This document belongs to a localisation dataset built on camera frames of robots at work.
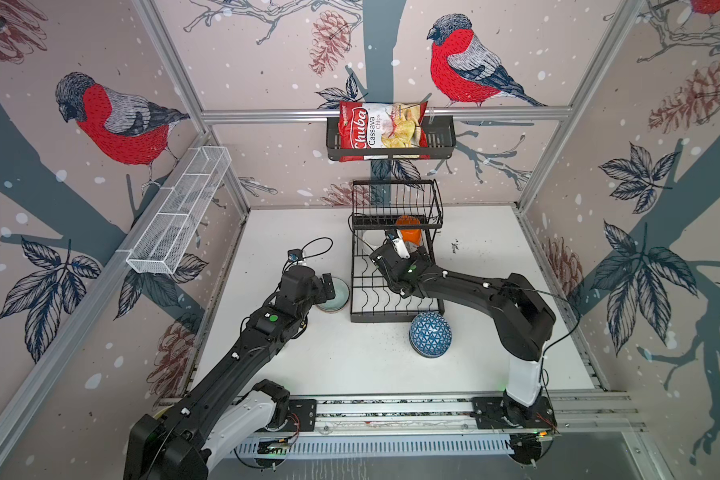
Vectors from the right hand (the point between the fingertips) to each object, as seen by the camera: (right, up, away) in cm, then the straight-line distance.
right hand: (407, 258), depth 91 cm
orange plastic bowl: (+4, +7, +15) cm, 16 cm away
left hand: (-27, -4, -12) cm, 29 cm away
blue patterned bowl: (+5, -21, -8) cm, 23 cm away
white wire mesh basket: (-63, +14, -13) cm, 66 cm away
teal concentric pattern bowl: (-21, -11, +2) cm, 24 cm away
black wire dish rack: (+2, +17, +4) cm, 17 cm away
